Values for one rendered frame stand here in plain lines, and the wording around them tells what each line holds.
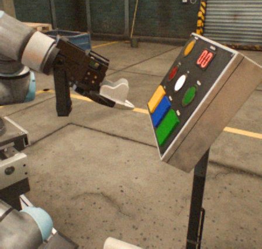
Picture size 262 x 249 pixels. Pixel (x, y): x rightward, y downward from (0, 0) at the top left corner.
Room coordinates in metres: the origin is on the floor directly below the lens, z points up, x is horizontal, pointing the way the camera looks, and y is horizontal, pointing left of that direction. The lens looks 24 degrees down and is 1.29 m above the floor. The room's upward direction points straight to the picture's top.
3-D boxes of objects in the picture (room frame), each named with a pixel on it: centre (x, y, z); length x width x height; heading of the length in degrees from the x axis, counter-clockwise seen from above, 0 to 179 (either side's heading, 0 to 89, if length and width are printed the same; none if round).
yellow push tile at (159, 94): (0.76, -0.07, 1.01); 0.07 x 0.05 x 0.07; 3
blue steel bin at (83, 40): (5.53, 1.58, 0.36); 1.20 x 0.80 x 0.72; 49
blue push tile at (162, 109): (0.66, -0.08, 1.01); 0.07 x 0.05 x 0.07; 3
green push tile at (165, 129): (0.56, -0.08, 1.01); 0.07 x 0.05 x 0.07; 3
